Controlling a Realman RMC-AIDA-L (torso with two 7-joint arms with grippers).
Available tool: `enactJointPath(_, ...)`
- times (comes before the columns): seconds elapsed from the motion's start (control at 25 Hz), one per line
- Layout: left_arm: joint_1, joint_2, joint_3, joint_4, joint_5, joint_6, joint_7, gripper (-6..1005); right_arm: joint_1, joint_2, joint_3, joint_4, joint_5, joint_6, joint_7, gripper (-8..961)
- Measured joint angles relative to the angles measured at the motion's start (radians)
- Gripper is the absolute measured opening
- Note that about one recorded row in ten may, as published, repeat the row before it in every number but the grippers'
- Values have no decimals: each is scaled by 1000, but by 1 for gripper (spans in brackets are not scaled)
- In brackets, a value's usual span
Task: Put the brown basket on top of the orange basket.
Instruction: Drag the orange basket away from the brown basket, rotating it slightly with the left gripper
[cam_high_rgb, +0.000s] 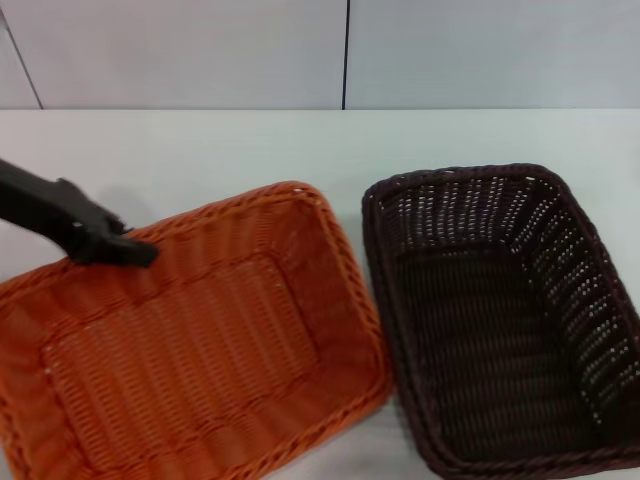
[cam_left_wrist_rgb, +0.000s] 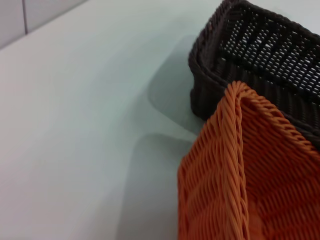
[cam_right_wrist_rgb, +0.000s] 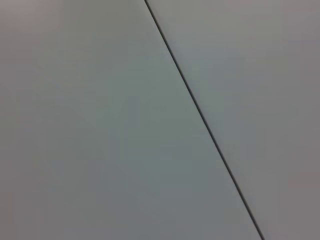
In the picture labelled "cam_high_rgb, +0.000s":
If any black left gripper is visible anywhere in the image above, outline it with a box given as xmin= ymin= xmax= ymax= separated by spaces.
xmin=0 ymin=158 xmax=160 ymax=270

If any dark brown woven plastic basket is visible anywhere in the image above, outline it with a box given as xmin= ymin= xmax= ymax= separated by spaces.
xmin=360 ymin=162 xmax=640 ymax=480

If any orange woven plastic basket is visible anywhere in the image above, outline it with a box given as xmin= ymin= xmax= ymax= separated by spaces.
xmin=0 ymin=180 xmax=394 ymax=480

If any black vertical wall strip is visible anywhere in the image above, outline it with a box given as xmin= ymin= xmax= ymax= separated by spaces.
xmin=341 ymin=0 xmax=351 ymax=110

